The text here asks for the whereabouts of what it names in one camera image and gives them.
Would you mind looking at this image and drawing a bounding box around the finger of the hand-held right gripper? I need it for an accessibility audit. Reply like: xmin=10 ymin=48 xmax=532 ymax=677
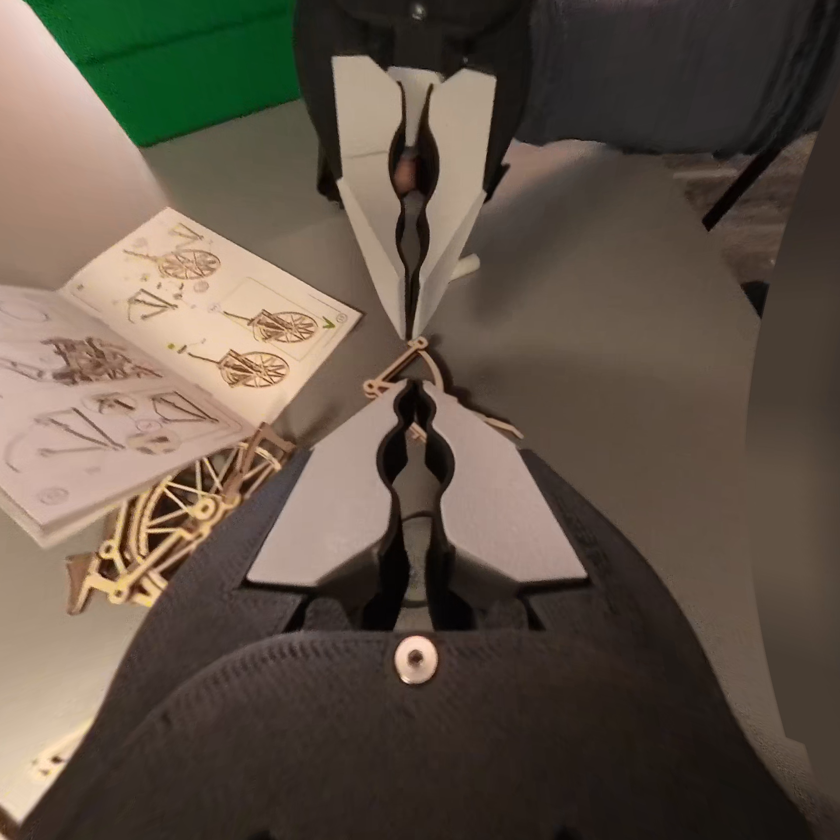
xmin=331 ymin=56 xmax=413 ymax=341
xmin=409 ymin=67 xmax=497 ymax=340

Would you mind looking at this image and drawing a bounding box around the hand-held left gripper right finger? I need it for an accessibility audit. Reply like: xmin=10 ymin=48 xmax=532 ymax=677
xmin=419 ymin=379 xmax=589 ymax=626

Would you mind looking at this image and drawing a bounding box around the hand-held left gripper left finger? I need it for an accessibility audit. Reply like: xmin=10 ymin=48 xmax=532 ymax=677
xmin=246 ymin=378 xmax=413 ymax=626

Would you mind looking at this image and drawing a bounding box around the small bow-shaped wooden part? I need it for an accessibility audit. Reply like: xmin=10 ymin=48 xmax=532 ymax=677
xmin=363 ymin=336 xmax=525 ymax=448

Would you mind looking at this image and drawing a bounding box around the wooden spoked wheel model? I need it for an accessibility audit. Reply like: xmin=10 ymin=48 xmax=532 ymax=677
xmin=66 ymin=423 xmax=296 ymax=616

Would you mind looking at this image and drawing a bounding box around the wooden parts sheet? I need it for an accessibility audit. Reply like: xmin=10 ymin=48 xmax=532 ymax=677
xmin=29 ymin=718 xmax=94 ymax=780

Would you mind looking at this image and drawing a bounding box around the green box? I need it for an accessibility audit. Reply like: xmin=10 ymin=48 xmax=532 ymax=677
xmin=23 ymin=0 xmax=309 ymax=147

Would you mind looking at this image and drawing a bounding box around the dark grey sofa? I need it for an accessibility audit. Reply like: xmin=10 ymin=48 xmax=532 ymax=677
xmin=525 ymin=0 xmax=840 ymax=160

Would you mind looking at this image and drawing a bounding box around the open instruction booklet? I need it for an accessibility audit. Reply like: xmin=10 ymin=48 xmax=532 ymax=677
xmin=0 ymin=206 xmax=363 ymax=550

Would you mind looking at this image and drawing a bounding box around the black metal leg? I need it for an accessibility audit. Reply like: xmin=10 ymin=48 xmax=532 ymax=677
xmin=702 ymin=147 xmax=786 ymax=231

